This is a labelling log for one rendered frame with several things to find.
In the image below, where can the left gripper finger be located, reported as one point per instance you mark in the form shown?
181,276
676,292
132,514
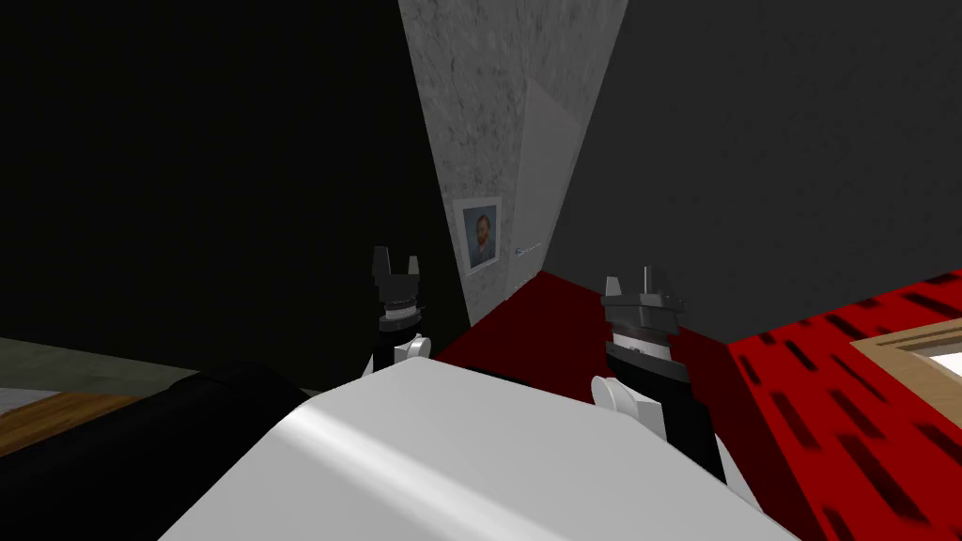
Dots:
412,267
382,264

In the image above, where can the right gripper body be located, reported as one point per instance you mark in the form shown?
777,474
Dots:
641,312

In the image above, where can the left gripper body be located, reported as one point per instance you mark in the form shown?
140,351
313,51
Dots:
397,288

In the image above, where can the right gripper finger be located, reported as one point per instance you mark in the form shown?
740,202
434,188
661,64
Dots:
613,286
655,285

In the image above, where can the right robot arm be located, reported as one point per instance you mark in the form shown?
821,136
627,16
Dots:
661,383

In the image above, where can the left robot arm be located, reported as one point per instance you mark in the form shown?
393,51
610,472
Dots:
399,317

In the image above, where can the framed portrait picture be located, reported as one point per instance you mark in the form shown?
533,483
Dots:
481,234

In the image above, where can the grey door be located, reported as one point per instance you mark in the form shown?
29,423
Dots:
543,180

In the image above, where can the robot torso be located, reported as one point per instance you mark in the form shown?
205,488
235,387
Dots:
451,458

